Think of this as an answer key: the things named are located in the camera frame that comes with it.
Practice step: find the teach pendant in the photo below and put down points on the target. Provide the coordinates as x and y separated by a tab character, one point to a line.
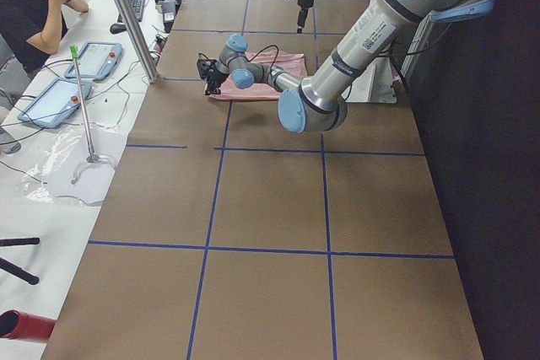
55	104
97	60

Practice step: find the black computer mouse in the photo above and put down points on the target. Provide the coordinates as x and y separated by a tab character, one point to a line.
117	28

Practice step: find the clear plastic bag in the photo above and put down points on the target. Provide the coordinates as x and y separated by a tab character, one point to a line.
63	176

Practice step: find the red cylinder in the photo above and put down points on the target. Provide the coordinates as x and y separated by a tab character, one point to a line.
18	325

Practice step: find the teach pendant near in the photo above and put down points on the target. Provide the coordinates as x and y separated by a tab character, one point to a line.
55	104

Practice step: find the black tripod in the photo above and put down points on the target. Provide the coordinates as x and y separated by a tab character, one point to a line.
16	263

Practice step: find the metal reacher grabber tool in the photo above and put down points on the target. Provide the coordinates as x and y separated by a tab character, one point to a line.
93	158

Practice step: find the pink Snoopy t-shirt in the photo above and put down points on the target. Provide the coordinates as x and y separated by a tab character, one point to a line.
290	62

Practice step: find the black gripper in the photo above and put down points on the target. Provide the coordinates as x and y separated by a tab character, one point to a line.
215	74
302	1

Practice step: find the aluminium frame post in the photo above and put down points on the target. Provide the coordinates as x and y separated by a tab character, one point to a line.
136	36

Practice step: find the black keyboard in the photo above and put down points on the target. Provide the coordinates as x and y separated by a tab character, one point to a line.
133	1

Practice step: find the person in black shirt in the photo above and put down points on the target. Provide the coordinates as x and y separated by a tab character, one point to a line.
33	29

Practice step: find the brown table cover mat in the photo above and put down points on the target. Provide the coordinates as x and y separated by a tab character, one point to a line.
223	236

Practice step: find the teach pendant far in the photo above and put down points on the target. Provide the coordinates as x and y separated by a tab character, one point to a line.
97	60

